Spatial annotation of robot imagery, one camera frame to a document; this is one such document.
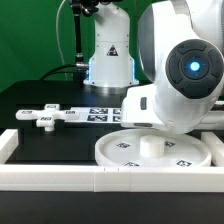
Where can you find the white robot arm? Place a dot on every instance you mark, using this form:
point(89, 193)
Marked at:
point(180, 45)

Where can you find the white marker sheet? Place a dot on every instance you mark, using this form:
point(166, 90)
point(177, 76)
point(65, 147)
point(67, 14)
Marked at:
point(97, 115)

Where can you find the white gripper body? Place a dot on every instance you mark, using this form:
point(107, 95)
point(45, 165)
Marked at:
point(137, 109)

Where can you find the white round table top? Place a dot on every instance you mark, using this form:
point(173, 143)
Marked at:
point(151, 148)

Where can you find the white U-shaped frame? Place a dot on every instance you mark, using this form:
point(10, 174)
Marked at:
point(102, 179)

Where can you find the white cross-shaped table base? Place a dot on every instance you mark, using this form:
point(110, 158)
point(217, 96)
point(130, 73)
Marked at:
point(46, 118)

